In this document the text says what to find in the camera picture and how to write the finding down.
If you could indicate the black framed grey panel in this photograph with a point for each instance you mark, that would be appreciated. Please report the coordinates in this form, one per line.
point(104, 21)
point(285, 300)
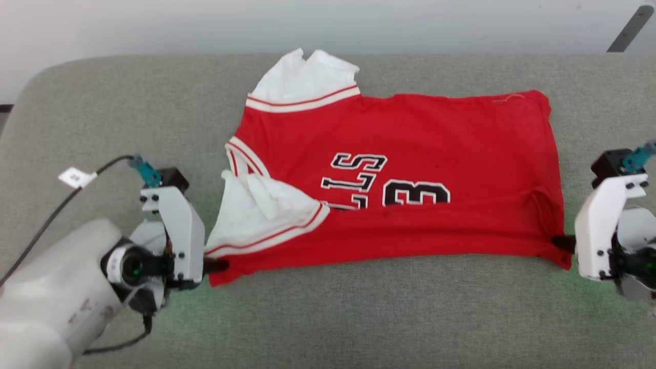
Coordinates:
point(5, 120)

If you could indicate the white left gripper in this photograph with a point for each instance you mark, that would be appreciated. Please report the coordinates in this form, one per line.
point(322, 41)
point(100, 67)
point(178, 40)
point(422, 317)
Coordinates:
point(179, 230)

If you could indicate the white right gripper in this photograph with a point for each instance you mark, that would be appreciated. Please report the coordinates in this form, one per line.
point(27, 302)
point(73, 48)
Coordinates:
point(610, 236)

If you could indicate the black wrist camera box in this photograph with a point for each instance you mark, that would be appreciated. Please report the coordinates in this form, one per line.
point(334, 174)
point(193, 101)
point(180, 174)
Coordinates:
point(610, 166)
point(173, 179)

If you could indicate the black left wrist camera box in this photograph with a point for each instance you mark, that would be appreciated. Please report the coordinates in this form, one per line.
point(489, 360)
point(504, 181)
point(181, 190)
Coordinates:
point(173, 179)

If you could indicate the dark grey metal bracket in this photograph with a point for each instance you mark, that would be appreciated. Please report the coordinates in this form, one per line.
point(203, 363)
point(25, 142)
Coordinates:
point(630, 29)

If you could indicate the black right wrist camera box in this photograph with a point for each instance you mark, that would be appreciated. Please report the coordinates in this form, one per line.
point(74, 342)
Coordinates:
point(610, 166)

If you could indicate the red and white basketball jersey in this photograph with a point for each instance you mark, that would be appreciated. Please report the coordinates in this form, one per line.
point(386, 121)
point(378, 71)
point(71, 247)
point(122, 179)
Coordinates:
point(410, 154)

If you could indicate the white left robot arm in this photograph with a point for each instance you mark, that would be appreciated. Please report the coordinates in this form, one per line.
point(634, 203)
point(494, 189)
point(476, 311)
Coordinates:
point(51, 302)

